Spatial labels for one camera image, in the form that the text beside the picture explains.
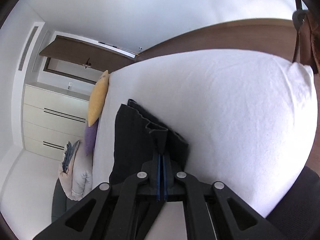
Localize black denim pants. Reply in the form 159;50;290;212
109;99;189;184

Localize brown clothing pile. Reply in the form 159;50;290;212
292;10;319;74

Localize purple cushion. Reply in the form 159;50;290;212
84;120;99;155

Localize folded beige duvet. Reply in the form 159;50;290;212
58;140;93;201

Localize folded blue denim garment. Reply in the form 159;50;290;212
62;140;81;173

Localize yellow cushion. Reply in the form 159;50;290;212
87;70;110;127

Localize dark grey headboard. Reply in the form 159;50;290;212
51;179;77;223

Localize white bed mattress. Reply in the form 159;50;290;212
93;49;318;217

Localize cream wardrobe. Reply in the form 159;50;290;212
22;82;89;160

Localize brown wooden door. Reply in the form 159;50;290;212
40;35;135;73

